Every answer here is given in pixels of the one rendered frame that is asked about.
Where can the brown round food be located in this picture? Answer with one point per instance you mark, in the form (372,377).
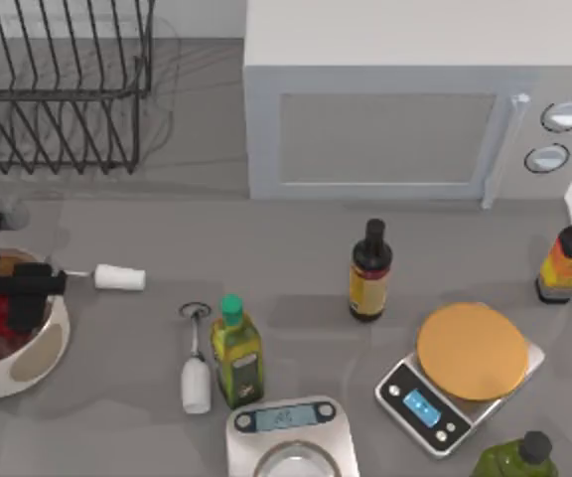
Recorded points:
(5,263)

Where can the white bowl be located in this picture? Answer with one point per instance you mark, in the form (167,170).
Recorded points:
(42,353)

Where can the white wine glass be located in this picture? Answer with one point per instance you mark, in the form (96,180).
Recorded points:
(195,382)
(119,277)

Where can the olive oil bottle green cap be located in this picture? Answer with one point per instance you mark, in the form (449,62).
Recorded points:
(236,353)

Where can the silver scale with glass plate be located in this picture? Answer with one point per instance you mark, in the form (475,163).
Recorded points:
(291,437)

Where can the black bottle with yellow label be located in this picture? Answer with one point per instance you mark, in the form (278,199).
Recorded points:
(369,283)

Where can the microwave oven door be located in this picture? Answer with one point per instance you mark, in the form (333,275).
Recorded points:
(385,139)

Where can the pale microwave oven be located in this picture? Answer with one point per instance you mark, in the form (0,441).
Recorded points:
(365,40)

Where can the silver scale with orange plate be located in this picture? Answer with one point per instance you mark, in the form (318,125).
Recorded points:
(470,353)

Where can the green bottle with black cap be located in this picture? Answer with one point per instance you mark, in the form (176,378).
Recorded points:
(509,459)

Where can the small microwave knob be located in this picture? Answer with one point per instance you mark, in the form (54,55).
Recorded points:
(546,158)

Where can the dark bottle with pink cap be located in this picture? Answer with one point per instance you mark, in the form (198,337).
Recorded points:
(561,268)

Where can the large microwave knob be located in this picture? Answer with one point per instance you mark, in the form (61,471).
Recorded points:
(564,114)

